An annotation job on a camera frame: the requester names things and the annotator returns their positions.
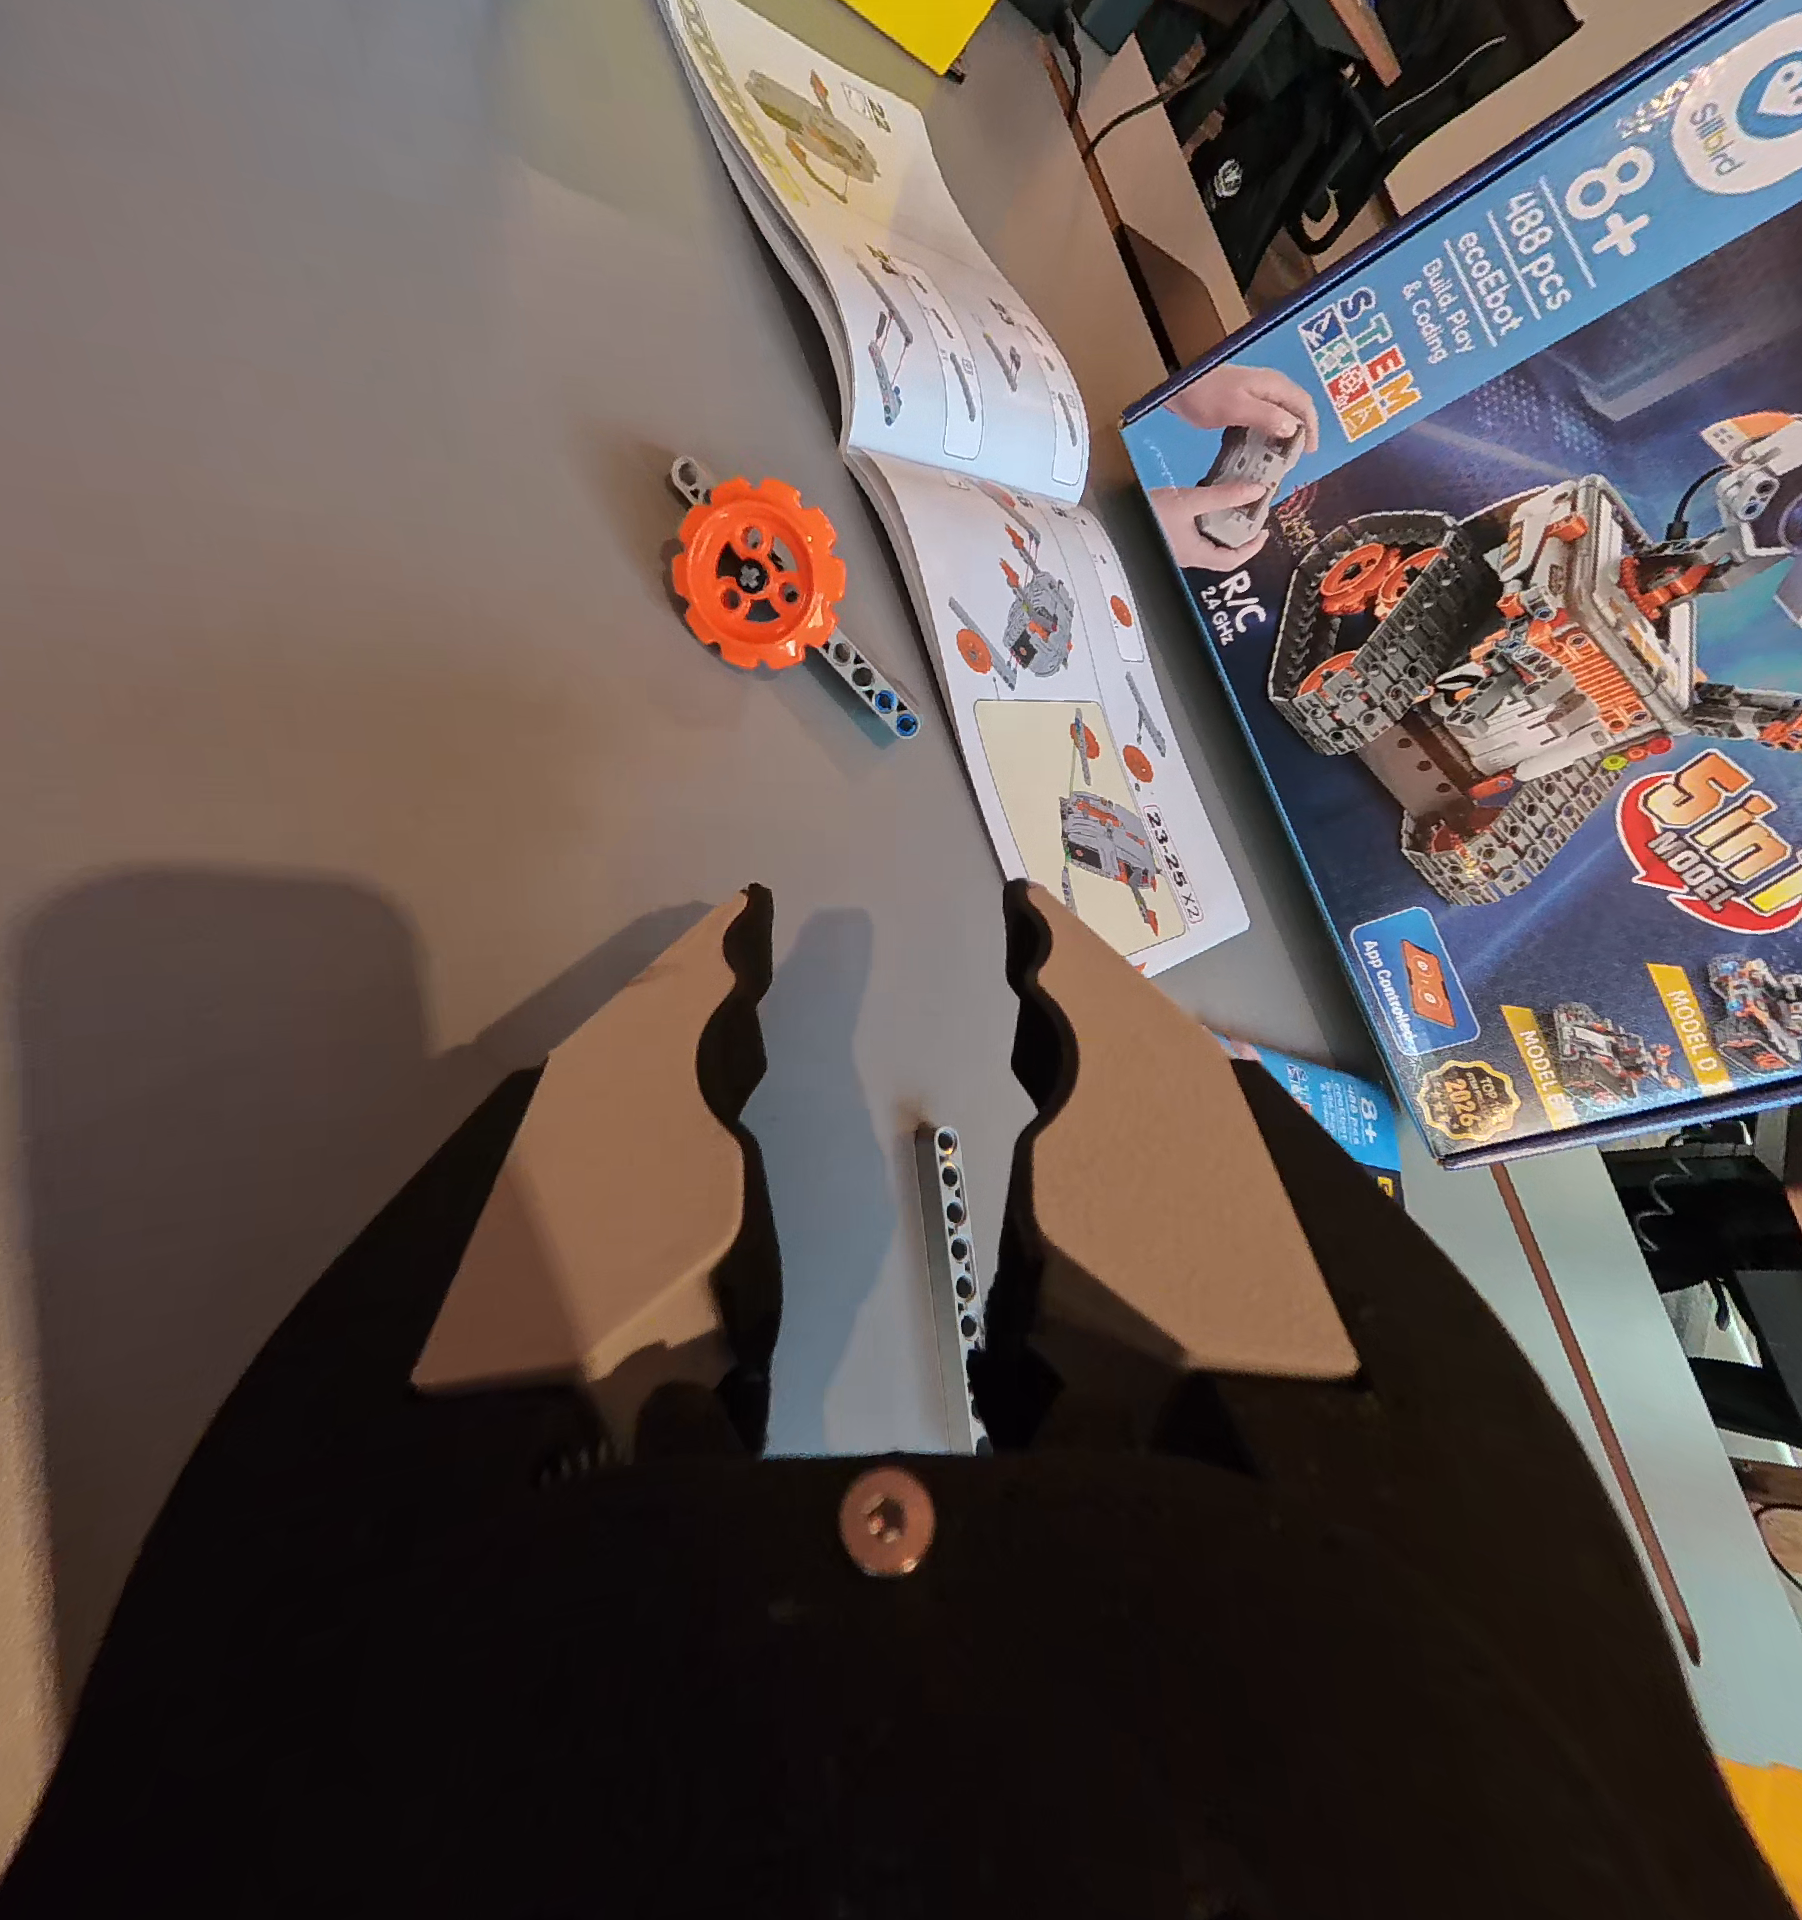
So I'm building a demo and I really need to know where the blue instruction booklet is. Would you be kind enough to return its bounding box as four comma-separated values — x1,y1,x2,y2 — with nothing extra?
1217,1034,1406,1202

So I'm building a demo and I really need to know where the open instruction booklet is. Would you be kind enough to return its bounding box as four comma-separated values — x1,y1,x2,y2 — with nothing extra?
660,0,1252,981

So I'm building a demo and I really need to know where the yellow plastic bin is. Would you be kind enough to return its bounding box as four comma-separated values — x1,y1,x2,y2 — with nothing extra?
1719,1756,1802,1920
849,0,996,74

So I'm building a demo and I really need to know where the light grey holed beam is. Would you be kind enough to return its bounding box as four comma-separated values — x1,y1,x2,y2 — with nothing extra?
913,1124,993,1454

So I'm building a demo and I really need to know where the black cable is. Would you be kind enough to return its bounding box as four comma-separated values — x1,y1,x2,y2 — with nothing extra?
1080,82,1196,167

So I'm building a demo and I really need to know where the grey beam assembly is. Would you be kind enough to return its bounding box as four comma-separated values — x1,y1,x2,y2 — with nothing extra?
667,453,926,745

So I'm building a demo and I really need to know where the blue robot kit box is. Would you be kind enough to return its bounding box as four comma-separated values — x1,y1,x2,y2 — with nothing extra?
1119,0,1802,1173

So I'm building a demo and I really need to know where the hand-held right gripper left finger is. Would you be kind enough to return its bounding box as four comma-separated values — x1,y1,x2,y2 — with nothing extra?
409,881,779,1454

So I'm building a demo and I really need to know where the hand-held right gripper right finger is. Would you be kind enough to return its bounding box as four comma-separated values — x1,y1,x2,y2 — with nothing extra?
977,880,1364,1454

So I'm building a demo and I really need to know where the black backpack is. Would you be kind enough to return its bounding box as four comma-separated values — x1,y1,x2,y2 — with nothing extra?
1187,0,1577,286

